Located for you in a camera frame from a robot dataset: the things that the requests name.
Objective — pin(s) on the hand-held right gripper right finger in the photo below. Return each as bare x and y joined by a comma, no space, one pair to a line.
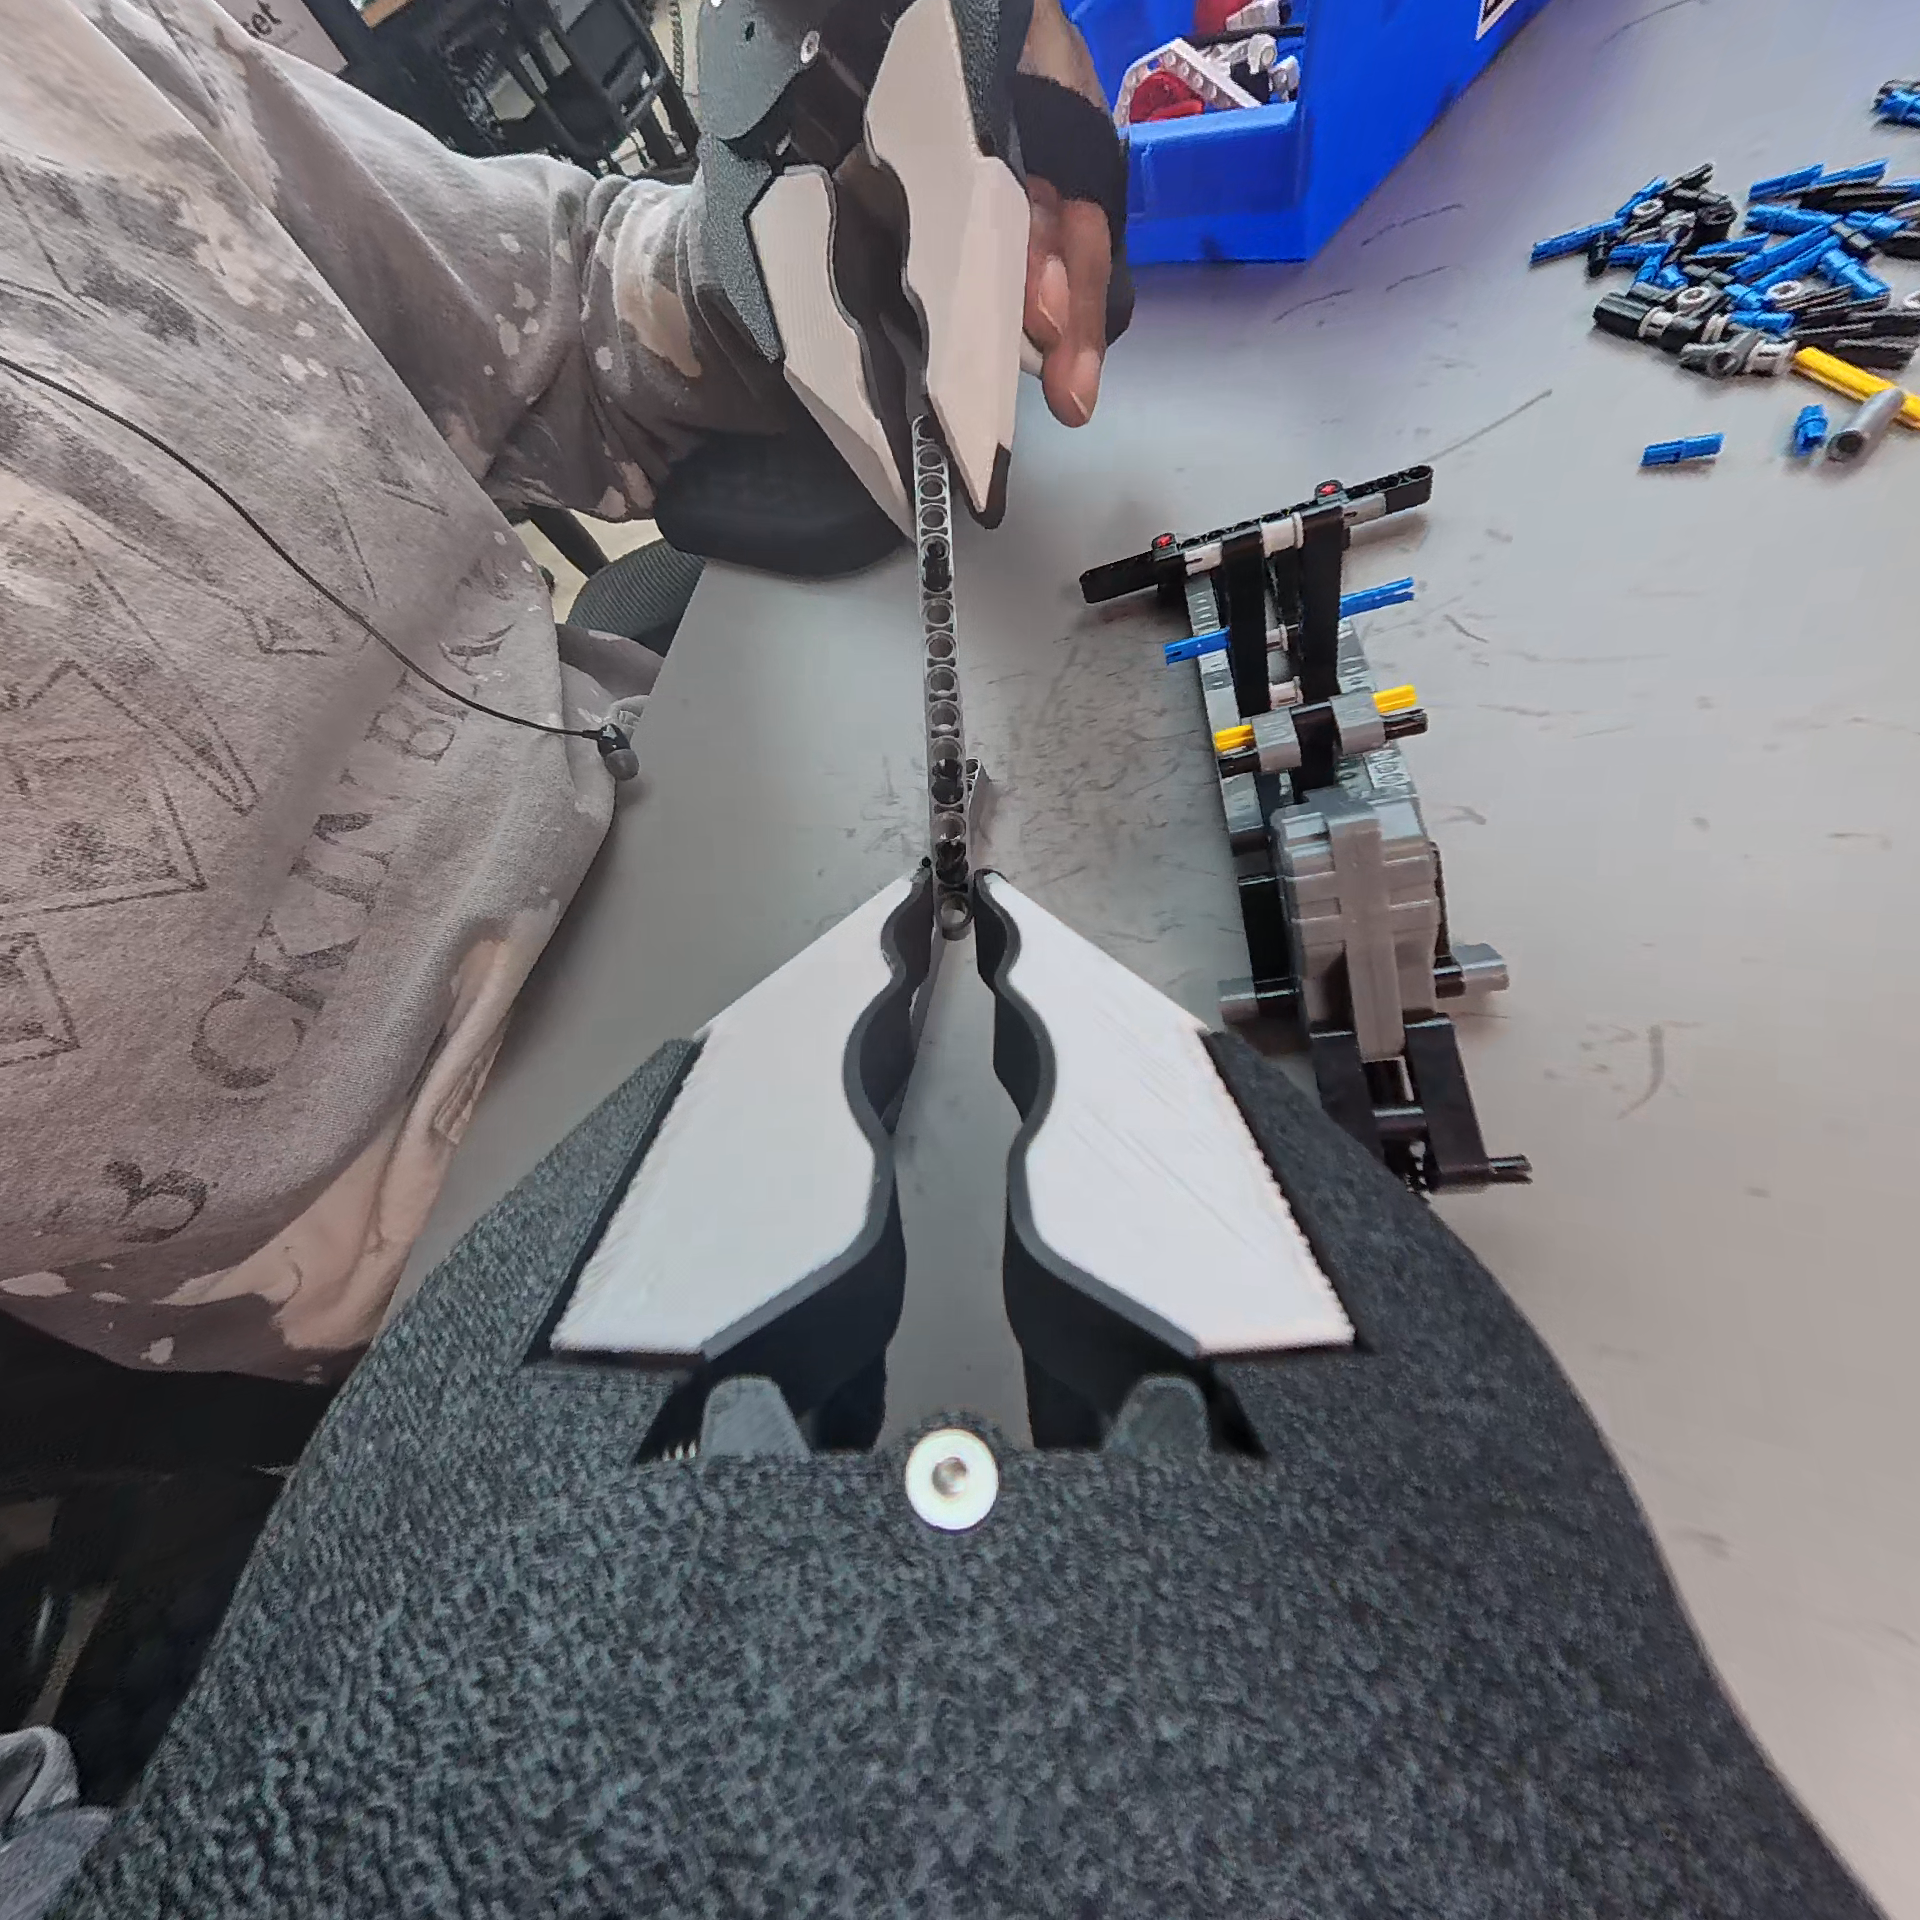
1171,1201

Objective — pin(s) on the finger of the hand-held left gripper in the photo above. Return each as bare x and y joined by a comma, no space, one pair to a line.
819,300
960,240

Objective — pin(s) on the blue bin with brick pieces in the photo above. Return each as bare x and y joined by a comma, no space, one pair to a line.
1351,151

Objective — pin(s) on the yellow axle rod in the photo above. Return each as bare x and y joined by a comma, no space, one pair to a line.
1853,374

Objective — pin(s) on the blue connector pin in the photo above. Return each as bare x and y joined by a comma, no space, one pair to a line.
1808,428
1683,450

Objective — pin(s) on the pile of blue black pins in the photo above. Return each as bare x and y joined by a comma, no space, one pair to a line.
1754,270

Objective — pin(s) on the toy truck chassis assembly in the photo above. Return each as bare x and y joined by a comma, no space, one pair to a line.
1351,901

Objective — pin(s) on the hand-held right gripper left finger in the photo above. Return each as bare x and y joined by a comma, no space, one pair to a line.
720,1201

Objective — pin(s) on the person's left hand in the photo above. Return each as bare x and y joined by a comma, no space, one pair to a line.
1080,300

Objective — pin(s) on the long grey perforated beam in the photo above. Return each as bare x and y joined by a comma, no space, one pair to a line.
939,631

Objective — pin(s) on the heap of white red pieces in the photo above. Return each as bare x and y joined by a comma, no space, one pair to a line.
1201,69

